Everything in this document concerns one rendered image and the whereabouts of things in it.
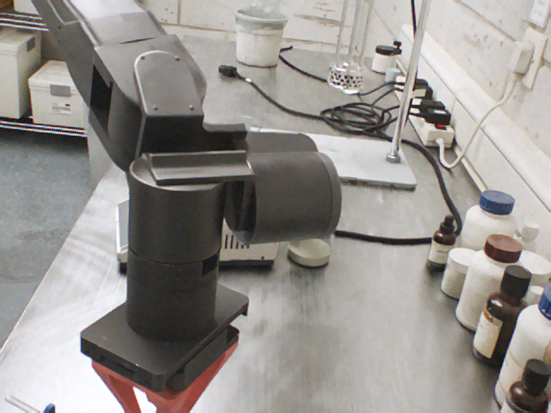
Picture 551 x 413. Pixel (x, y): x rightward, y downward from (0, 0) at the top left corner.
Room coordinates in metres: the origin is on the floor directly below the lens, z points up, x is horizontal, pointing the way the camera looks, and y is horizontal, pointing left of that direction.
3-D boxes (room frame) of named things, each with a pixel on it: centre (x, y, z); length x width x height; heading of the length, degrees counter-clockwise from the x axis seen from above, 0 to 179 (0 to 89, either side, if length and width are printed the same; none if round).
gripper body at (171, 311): (0.36, 0.06, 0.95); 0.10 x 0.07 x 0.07; 154
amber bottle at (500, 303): (0.61, -0.26, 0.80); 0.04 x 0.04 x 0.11
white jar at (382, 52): (1.87, -0.24, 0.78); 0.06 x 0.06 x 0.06
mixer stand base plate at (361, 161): (1.15, -0.08, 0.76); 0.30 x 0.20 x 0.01; 93
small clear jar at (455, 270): (0.74, -0.25, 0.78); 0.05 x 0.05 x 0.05
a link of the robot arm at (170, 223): (0.36, 0.05, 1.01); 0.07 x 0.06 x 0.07; 116
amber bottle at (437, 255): (0.80, -0.23, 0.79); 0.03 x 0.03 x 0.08
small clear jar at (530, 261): (0.72, -0.31, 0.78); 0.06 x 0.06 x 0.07
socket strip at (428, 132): (1.48, -0.30, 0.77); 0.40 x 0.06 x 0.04; 3
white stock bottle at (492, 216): (0.79, -0.28, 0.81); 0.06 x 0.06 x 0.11
